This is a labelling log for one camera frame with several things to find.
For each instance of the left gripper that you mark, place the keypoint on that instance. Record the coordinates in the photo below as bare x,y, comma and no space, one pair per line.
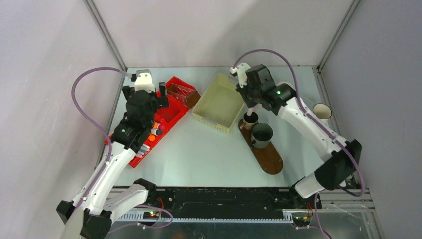
160,101

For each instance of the dark green mug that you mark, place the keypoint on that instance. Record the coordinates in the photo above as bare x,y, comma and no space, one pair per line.
261,136

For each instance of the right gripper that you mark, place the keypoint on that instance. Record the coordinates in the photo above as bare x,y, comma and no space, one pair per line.
242,92

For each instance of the pink capped tube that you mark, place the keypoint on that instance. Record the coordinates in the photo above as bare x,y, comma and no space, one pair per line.
161,127

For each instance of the brown mug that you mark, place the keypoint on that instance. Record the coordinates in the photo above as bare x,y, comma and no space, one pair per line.
249,120

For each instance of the white toothbrush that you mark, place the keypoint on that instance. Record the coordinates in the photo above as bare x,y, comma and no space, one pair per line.
143,151

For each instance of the red divided organizer bin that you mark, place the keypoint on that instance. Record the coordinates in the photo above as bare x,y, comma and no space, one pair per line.
168,112

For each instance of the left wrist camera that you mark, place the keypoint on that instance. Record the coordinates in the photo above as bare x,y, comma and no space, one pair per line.
143,81

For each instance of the cream plastic basket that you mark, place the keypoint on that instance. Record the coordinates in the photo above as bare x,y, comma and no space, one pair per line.
220,105

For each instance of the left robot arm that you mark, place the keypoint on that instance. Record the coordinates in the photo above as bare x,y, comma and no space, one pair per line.
90,214

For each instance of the dark blue capped tube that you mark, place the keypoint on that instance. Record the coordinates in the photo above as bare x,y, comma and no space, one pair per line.
156,132

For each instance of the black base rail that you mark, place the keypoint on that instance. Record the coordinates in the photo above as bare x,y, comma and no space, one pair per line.
229,203

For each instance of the brown oval wooden tray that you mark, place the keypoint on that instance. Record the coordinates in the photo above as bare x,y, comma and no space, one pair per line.
268,158

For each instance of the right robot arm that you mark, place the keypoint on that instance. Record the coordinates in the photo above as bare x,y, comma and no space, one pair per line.
338,154

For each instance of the white mug black handle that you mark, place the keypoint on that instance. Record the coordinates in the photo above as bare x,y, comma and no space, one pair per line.
323,112

